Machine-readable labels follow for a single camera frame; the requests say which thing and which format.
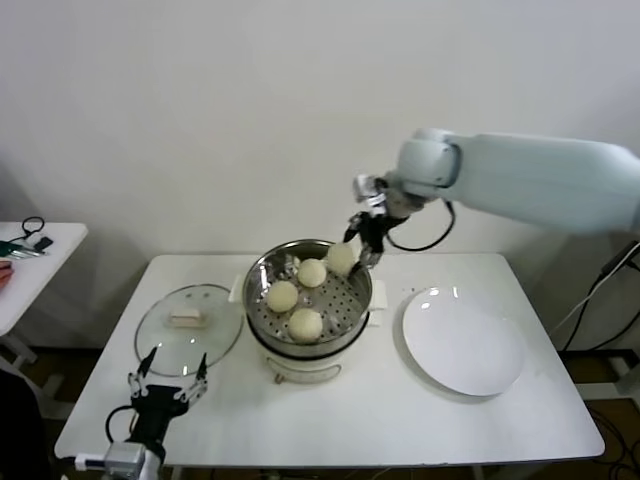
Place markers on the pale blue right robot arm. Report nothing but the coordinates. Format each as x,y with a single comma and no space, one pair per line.
525,175

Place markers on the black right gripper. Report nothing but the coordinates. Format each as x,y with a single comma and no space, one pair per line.
372,230

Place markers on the white steamed baozi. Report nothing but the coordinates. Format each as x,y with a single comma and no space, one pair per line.
305,325
341,257
311,272
282,296

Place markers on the small black rectangular object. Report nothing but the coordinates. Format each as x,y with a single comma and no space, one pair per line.
44,244

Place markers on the silver metal tool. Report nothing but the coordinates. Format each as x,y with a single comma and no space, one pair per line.
25,254

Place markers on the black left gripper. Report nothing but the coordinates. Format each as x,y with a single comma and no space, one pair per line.
157,407

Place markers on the black bulky object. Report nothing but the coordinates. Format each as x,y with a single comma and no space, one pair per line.
15,425

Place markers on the black metal floor bar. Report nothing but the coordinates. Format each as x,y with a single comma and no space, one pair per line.
600,355

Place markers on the perforated steel steamer basket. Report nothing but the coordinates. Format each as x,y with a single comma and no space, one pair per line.
345,305

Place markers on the round glass lid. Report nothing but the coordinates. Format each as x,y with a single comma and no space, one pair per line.
210,345

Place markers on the white folding side table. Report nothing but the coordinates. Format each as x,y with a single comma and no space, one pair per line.
60,260

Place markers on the red flat item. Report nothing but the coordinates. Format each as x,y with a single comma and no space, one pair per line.
4,275

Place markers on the white round plate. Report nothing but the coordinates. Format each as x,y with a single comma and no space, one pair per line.
460,340

